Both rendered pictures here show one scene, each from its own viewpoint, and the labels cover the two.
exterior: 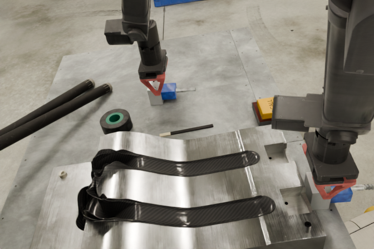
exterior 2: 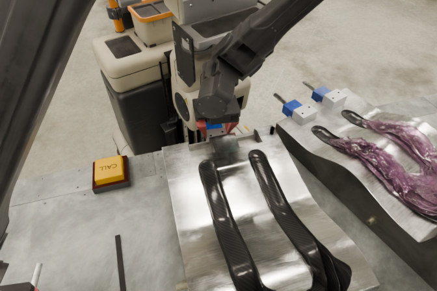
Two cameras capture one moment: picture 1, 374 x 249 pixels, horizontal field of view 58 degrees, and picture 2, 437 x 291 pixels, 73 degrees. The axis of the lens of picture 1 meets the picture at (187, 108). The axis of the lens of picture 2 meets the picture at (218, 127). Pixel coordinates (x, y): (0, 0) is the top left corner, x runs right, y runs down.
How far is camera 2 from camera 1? 0.58 m
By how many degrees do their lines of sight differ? 73
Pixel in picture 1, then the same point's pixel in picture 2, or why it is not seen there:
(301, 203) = (241, 141)
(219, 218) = (273, 188)
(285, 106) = (225, 86)
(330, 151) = not seen: hidden behind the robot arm
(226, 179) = (233, 184)
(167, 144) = (192, 249)
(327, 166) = (231, 108)
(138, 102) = not seen: outside the picture
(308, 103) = (224, 73)
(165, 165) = (227, 243)
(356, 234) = not seen: hidden behind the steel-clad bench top
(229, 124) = (119, 216)
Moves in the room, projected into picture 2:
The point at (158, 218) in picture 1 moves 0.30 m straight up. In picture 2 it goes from (298, 231) to (357, 91)
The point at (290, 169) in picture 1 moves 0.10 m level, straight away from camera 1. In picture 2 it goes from (218, 139) to (174, 136)
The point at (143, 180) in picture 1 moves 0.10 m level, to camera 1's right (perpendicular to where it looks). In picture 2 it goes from (264, 251) to (241, 197)
